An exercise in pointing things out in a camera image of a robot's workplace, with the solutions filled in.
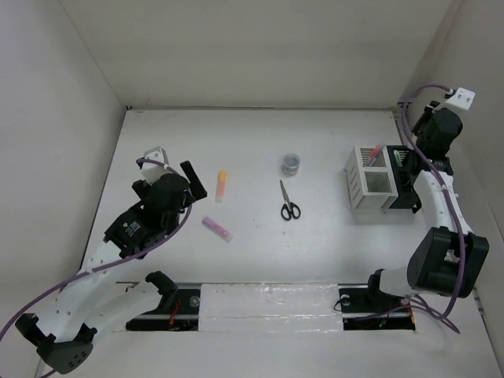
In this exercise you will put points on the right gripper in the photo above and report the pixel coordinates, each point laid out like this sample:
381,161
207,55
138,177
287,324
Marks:
424,116

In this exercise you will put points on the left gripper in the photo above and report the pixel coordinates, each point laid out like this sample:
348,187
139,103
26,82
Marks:
194,187

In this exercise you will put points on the orange highlighter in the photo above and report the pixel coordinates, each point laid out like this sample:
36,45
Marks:
221,183

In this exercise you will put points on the green highlighter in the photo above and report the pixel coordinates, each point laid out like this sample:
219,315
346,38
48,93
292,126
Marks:
398,157

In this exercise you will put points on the purple highlighter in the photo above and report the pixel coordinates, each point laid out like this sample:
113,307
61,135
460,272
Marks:
217,229

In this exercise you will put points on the red pen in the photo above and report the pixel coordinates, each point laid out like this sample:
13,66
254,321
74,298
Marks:
374,154

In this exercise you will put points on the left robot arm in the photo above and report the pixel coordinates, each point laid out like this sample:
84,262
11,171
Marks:
65,332

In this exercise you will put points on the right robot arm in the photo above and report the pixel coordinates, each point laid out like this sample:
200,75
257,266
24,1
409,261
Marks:
448,260

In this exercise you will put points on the black slotted organizer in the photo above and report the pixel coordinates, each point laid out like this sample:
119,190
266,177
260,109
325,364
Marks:
404,178

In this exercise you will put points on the white slotted organizer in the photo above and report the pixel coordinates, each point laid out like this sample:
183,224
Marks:
370,188

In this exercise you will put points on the jar of paper clips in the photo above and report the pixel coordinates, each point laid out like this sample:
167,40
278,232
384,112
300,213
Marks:
290,164

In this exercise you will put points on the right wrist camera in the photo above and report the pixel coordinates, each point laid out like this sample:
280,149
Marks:
459,101

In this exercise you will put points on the black handled scissors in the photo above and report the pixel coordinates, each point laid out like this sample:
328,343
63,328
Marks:
289,209

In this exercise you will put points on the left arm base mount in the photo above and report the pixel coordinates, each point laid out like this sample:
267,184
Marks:
177,311

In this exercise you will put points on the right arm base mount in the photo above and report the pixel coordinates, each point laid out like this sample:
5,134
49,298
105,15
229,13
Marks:
364,307

